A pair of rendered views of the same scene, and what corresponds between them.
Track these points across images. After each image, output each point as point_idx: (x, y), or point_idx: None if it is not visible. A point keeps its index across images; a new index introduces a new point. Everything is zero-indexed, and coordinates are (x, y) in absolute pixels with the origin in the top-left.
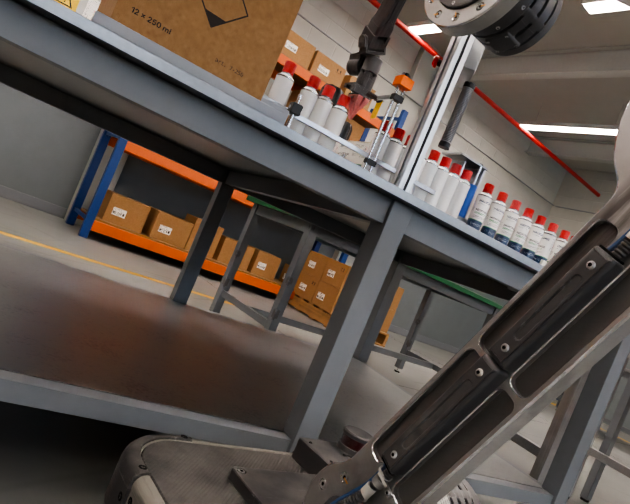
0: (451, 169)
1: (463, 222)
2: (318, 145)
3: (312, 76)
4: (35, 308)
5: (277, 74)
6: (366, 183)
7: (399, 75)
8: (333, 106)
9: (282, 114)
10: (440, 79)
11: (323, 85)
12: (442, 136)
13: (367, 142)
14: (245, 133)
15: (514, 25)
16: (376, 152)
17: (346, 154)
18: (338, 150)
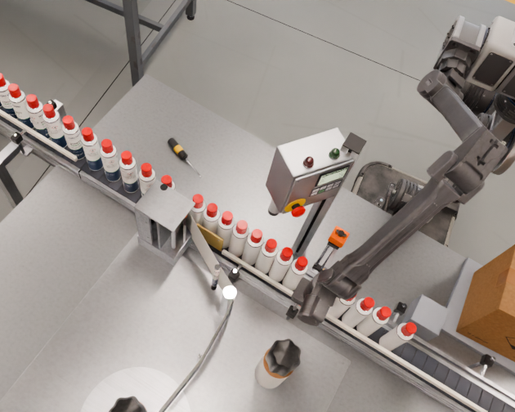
0: (217, 213)
1: (342, 186)
2: (443, 245)
3: (391, 312)
4: None
5: (413, 336)
6: None
7: (347, 239)
8: (354, 301)
9: (468, 257)
10: (333, 199)
11: (298, 363)
12: (276, 210)
13: (224, 316)
14: None
15: None
16: (319, 262)
17: (206, 351)
18: (189, 375)
